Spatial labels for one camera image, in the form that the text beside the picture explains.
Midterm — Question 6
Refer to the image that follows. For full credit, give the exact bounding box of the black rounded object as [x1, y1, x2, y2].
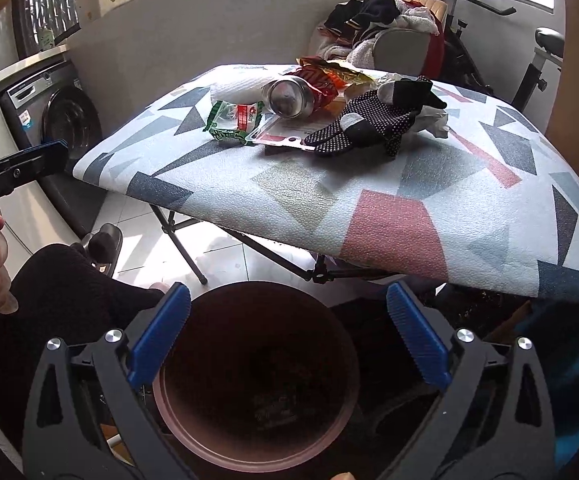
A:
[71, 224, 124, 278]

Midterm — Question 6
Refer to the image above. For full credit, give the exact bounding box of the brown round waste bin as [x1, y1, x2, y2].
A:
[152, 282, 360, 473]

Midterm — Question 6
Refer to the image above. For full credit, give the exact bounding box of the black white-dotted glove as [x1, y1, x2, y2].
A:
[303, 91, 423, 158]

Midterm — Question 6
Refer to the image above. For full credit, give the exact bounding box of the aluminium drink can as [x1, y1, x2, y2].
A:
[261, 75, 326, 120]

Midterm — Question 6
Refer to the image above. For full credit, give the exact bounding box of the person's leg in black trousers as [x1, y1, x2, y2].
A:
[0, 242, 173, 480]

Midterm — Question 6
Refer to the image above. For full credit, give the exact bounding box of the geometric patterned tablecloth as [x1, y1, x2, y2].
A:
[72, 64, 579, 306]

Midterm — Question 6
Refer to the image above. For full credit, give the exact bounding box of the black folding table frame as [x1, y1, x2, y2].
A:
[148, 204, 396, 287]

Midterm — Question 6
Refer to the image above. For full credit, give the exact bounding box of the white red blister card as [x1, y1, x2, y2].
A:
[244, 112, 320, 152]

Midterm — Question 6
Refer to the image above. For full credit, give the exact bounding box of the lattice window grille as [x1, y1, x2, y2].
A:
[12, 0, 95, 58]

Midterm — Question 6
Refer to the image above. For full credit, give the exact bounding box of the tan padded chair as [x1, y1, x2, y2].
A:
[312, 0, 449, 81]

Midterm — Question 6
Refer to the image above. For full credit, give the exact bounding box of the crumpled white tissue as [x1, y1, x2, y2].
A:
[407, 105, 451, 140]

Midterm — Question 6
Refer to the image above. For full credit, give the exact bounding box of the white paper towel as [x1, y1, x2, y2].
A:
[210, 67, 283, 106]

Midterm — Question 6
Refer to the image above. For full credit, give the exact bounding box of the green clear snack wrapper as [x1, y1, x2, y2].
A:
[204, 100, 268, 147]

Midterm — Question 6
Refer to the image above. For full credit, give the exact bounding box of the pile of clothes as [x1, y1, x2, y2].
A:
[319, 0, 443, 68]

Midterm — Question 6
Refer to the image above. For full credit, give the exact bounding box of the gold foil bag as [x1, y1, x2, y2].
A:
[297, 57, 377, 88]

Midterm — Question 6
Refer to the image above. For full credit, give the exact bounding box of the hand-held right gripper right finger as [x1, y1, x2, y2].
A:
[386, 281, 556, 480]

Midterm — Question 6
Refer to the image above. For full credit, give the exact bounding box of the white countertop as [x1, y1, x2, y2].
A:
[0, 42, 73, 88]

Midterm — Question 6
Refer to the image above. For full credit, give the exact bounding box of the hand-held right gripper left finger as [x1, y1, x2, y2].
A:
[22, 282, 205, 480]

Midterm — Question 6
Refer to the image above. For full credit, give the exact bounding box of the black grey sock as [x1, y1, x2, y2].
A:
[377, 75, 447, 111]
[340, 111, 403, 159]

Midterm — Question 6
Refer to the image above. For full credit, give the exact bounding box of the black exercise bike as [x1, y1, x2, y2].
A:
[417, 0, 567, 113]

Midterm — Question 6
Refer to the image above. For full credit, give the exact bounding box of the grey washing machine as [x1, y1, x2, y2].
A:
[0, 60, 105, 238]

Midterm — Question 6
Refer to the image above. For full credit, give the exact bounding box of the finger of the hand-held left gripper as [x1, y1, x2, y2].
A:
[0, 140, 71, 196]

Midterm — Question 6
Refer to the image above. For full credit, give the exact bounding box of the white cabinet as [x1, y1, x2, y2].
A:
[0, 92, 78, 271]

